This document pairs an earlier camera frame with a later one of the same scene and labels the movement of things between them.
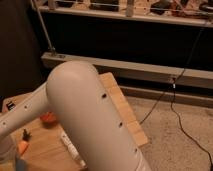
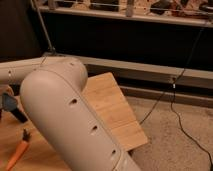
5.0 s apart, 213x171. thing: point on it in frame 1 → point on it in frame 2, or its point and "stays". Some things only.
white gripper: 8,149 → 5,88
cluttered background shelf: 185,12 stays
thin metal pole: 42,22 stays
